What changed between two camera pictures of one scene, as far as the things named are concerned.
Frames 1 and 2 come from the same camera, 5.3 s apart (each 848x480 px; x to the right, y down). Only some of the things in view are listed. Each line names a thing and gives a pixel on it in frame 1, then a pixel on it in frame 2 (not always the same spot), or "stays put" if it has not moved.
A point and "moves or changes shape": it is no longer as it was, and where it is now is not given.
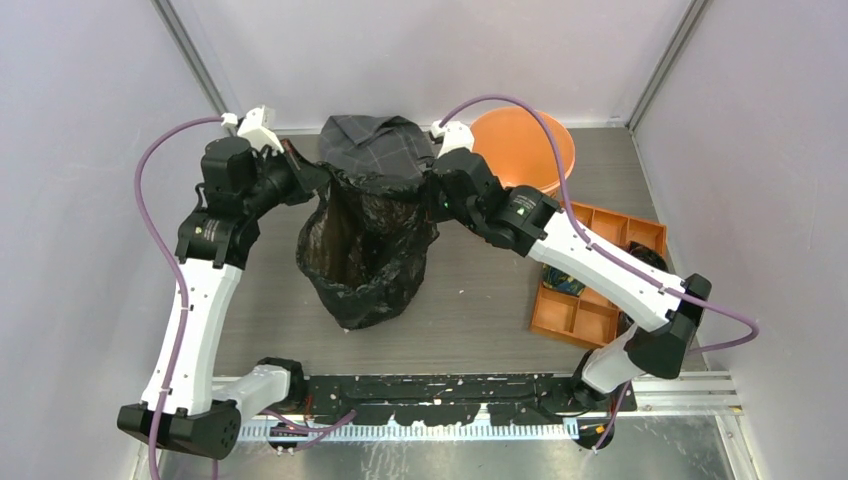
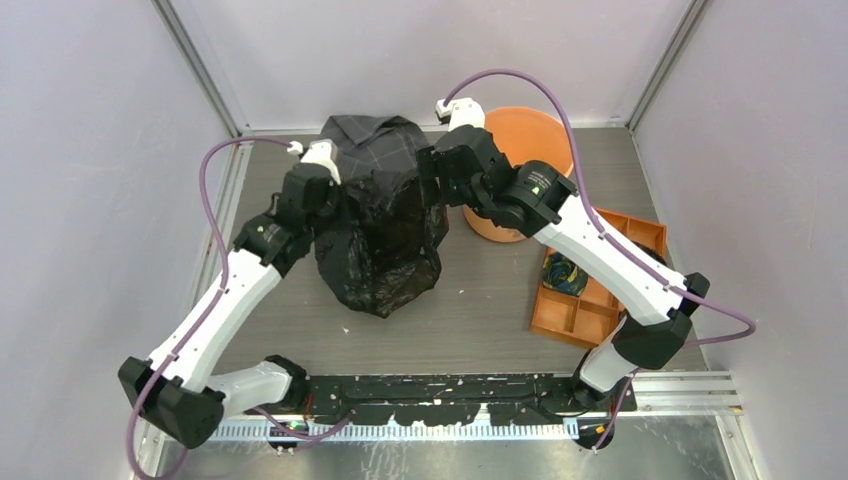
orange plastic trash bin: x=517 y=147 stays put
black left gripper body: x=281 y=179 -> x=326 y=218
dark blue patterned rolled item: x=556 y=279 stays put
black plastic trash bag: x=365 y=246 moves or changes shape
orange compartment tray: x=586 y=319 stays put
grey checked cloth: x=387 y=146 stays put
